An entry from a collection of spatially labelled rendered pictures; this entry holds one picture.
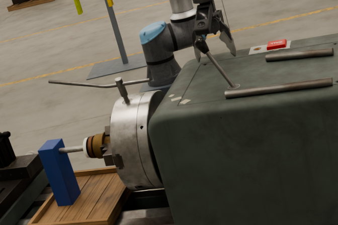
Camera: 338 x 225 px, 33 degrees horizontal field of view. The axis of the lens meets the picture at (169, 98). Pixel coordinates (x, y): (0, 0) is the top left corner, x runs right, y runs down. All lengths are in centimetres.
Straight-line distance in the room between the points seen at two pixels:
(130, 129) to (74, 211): 43
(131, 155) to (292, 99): 53
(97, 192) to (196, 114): 67
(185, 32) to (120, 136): 67
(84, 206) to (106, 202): 8
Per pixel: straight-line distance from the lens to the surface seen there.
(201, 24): 170
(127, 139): 171
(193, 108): 153
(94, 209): 196
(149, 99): 175
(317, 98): 147
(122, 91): 175
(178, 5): 223
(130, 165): 172
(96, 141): 188
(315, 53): 171
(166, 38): 223
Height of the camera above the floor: 181
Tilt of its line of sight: 20 degrees down
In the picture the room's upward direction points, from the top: 15 degrees counter-clockwise
